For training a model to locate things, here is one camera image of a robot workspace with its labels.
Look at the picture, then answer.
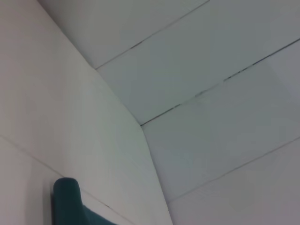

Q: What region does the teal t-shirt with FREE print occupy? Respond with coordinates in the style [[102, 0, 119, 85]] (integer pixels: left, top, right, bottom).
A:
[[52, 177, 113, 225]]

